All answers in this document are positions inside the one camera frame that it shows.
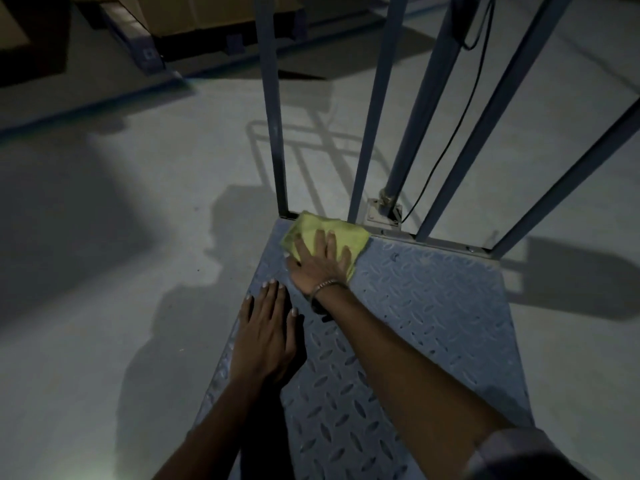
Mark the checker plate scale platform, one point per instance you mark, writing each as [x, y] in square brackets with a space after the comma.
[415, 314]

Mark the person's right thumb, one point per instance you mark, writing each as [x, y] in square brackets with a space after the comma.
[292, 261]

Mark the person's left little finger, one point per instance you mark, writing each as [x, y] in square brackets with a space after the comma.
[246, 314]

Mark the dark wooden pallet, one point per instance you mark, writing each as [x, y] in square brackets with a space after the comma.
[145, 49]

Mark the person's left forearm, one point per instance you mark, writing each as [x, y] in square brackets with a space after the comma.
[215, 429]

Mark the person's right hand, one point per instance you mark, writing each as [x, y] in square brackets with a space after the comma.
[320, 272]

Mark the person's left thumb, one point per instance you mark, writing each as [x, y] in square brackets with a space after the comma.
[295, 332]

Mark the yellow cleaning cloth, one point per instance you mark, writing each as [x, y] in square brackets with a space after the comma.
[310, 229]

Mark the person's right middle finger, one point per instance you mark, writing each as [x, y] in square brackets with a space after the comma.
[320, 243]

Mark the person's right forearm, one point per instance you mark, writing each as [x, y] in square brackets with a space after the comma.
[400, 374]

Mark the brown cardboard box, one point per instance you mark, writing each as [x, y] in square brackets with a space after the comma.
[210, 12]
[12, 22]

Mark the person's right little finger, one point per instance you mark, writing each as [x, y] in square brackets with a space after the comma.
[346, 257]

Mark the grey metal pole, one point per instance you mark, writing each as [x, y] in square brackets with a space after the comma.
[425, 104]

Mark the person's left hand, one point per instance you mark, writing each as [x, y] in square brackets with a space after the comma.
[262, 344]

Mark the grey shirt sleeve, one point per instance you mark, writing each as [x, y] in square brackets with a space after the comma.
[525, 457]

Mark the blue metal guard frame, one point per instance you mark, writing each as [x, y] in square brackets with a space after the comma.
[270, 119]

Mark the person's left middle finger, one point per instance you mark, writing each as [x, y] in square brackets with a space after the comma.
[270, 300]

